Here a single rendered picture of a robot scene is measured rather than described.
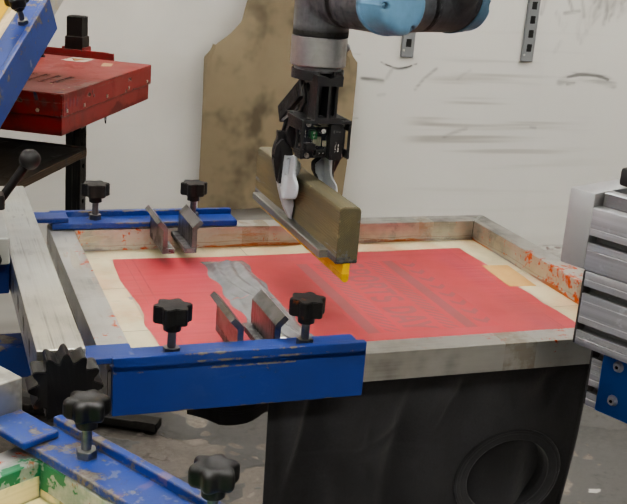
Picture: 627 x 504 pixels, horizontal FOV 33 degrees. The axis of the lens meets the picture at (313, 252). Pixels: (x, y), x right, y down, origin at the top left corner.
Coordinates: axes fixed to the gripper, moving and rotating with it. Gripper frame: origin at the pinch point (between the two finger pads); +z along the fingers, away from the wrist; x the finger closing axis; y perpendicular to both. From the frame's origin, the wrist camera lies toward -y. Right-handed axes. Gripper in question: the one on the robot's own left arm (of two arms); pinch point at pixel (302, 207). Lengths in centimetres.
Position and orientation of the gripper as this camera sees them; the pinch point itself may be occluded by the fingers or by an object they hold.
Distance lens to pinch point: 149.5
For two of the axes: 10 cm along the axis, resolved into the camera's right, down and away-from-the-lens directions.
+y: 3.4, 3.0, -8.9
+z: -0.7, 9.5, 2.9
